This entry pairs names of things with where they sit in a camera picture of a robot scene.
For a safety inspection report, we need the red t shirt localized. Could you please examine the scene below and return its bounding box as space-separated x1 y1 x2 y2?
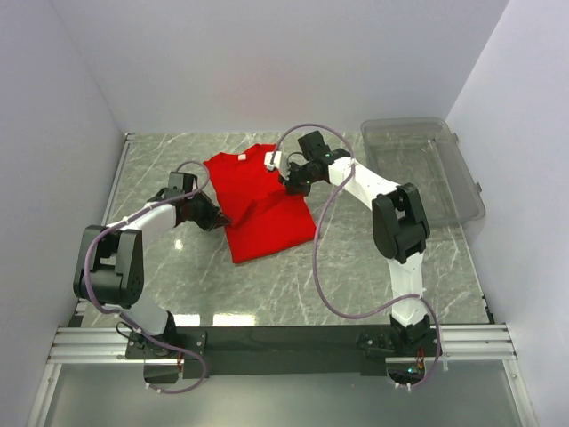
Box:
204 144 316 264

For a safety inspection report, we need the clear plastic storage bin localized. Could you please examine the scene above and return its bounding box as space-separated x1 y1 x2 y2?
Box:
361 117 485 228

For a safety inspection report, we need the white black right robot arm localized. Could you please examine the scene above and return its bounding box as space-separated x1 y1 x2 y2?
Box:
264 124 436 355

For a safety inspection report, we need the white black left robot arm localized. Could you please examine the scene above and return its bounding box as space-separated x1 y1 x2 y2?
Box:
73 171 231 358

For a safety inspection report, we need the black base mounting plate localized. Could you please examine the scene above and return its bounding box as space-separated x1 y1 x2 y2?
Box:
125 325 441 379

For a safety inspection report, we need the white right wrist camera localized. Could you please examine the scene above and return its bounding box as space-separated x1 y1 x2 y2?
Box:
264 151 287 172

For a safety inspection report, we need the aluminium front frame rail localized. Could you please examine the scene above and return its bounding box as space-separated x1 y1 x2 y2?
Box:
47 325 517 365

